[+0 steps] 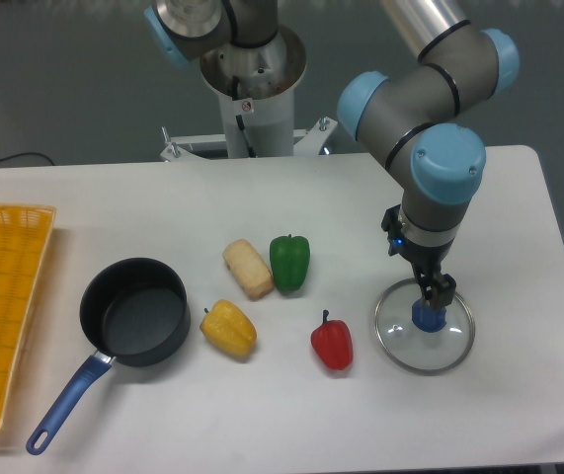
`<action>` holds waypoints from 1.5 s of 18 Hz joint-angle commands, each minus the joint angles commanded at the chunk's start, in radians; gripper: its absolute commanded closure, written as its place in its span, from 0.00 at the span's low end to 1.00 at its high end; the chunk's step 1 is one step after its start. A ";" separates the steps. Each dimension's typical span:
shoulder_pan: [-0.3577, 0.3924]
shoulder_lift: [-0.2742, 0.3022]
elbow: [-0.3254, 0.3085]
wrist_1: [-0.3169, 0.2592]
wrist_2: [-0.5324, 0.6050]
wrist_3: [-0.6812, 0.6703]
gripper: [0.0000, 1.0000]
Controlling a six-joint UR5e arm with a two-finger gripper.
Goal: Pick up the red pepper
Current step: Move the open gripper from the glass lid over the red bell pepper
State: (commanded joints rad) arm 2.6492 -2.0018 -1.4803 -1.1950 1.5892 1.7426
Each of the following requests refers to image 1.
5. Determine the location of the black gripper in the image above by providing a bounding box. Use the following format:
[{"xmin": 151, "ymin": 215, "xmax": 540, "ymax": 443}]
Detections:
[{"xmin": 381, "ymin": 205, "xmax": 456, "ymax": 311}]

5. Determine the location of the glass lid blue knob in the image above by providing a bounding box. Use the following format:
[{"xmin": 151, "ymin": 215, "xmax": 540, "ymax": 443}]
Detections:
[{"xmin": 372, "ymin": 277, "xmax": 476, "ymax": 375}]

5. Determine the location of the red toy pepper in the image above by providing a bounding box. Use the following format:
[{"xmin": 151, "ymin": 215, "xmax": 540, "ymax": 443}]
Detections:
[{"xmin": 310, "ymin": 309, "xmax": 354, "ymax": 371}]

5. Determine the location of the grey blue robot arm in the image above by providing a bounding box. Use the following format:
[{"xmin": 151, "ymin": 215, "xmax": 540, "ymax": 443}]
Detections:
[{"xmin": 144, "ymin": 1, "xmax": 520, "ymax": 310}]

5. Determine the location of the green toy pepper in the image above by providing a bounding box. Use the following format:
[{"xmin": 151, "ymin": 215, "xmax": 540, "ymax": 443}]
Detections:
[{"xmin": 270, "ymin": 234, "xmax": 311, "ymax": 293}]

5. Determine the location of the yellow toy pepper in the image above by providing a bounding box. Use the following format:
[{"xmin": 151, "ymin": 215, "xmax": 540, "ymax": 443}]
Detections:
[{"xmin": 200, "ymin": 299, "xmax": 257, "ymax": 358}]

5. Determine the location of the beige toy bread loaf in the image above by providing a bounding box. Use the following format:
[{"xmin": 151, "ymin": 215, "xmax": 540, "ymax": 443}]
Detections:
[{"xmin": 222, "ymin": 239, "xmax": 274, "ymax": 300}]

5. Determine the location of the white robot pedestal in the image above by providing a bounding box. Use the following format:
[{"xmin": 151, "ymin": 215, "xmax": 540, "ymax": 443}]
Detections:
[{"xmin": 160, "ymin": 26, "xmax": 338, "ymax": 162}]

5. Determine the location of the black saucepan blue handle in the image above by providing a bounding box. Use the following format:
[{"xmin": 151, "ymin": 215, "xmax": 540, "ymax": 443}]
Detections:
[{"xmin": 26, "ymin": 257, "xmax": 191, "ymax": 455}]

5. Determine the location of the black floor cable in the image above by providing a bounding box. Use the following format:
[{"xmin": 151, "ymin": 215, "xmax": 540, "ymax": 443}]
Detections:
[{"xmin": 0, "ymin": 151, "xmax": 55, "ymax": 166}]

